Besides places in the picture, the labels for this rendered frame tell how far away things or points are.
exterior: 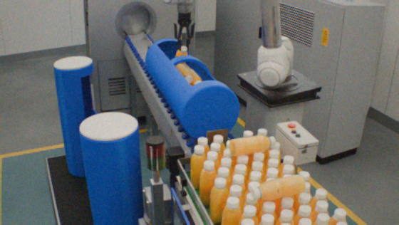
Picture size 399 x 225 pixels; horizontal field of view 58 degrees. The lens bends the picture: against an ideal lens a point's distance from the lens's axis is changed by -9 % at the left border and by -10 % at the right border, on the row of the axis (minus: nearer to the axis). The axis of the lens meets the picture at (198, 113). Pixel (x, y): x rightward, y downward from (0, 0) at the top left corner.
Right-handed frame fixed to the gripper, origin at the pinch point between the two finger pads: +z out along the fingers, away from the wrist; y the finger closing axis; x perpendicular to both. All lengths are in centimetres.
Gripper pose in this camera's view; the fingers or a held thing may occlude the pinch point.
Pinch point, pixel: (183, 45)
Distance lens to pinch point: 236.0
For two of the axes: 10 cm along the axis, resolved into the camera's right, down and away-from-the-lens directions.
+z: -0.3, 9.1, 4.2
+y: -9.5, 1.0, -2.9
